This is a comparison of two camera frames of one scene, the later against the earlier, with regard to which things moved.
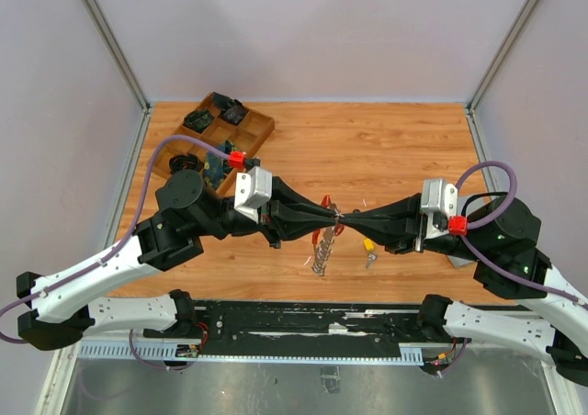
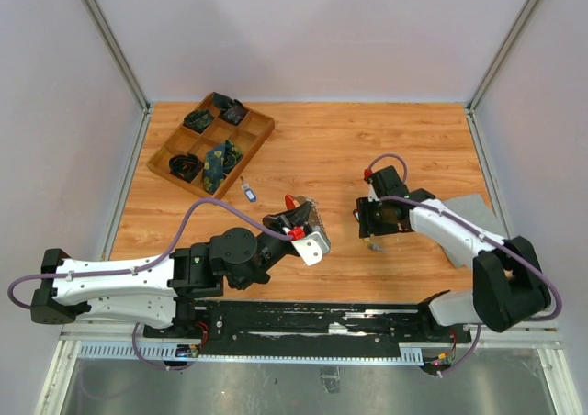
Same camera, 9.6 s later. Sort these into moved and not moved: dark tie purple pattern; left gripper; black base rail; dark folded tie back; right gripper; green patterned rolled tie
Moved: right gripper; left gripper
Not moved: green patterned rolled tie; dark tie purple pattern; black base rail; dark folded tie back
